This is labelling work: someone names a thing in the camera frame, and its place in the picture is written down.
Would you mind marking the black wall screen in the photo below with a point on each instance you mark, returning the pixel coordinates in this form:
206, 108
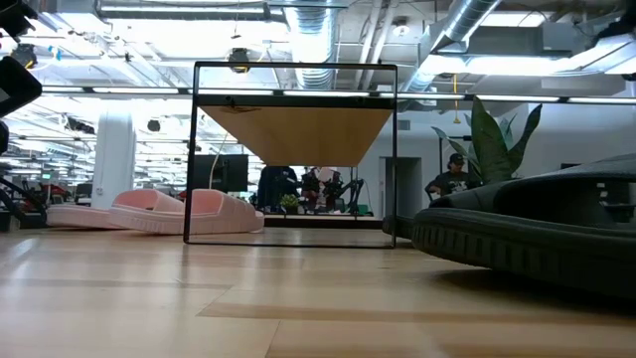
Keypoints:
228, 173

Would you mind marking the wooden shelf with black frame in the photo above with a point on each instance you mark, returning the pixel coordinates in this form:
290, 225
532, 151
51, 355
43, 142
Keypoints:
298, 134

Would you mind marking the person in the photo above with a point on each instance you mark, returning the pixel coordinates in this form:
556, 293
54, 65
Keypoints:
275, 186
452, 181

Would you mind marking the white column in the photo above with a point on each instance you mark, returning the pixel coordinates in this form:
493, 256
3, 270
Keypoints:
114, 159

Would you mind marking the small potted plant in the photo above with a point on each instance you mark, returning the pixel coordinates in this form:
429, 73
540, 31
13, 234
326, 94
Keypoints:
289, 201

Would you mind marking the pink slide sandal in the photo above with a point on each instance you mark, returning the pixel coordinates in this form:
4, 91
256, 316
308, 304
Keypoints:
223, 215
79, 217

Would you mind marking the silver ceiling duct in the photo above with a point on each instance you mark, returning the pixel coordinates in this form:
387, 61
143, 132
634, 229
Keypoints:
462, 20
313, 40

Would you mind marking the background robot arms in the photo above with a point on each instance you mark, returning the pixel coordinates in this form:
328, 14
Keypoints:
343, 191

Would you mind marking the black slide sandal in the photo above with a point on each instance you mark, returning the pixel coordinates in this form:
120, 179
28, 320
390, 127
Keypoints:
522, 248
396, 227

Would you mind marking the green plant in white pot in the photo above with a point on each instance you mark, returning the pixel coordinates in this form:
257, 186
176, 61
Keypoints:
489, 149

